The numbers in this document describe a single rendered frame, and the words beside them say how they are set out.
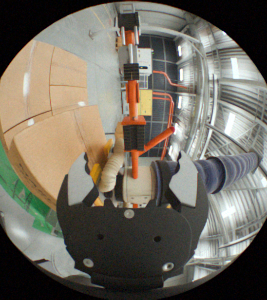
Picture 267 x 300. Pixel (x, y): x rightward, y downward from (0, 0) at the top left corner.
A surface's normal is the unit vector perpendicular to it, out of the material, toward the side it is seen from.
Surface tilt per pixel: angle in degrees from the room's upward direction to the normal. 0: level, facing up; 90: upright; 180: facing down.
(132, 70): 90
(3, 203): 0
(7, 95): 0
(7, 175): 0
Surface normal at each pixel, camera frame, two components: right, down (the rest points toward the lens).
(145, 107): -0.04, 0.61
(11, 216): 1.00, 0.00
